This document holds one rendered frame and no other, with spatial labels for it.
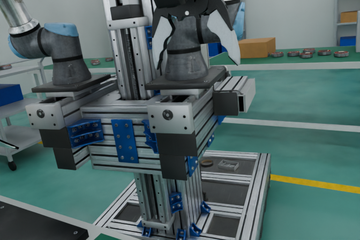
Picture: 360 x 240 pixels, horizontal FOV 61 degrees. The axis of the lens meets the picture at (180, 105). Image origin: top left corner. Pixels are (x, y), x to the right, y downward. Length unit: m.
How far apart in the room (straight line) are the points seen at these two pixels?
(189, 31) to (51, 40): 0.55
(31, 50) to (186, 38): 0.63
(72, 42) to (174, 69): 0.44
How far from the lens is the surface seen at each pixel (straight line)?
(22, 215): 0.98
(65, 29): 1.24
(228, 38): 0.48
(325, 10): 6.81
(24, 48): 1.33
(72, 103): 1.20
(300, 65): 2.72
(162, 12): 0.52
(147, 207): 1.46
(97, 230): 0.85
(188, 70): 0.98
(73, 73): 1.25
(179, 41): 0.99
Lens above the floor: 1.24
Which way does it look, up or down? 16 degrees down
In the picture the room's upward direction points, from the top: 7 degrees counter-clockwise
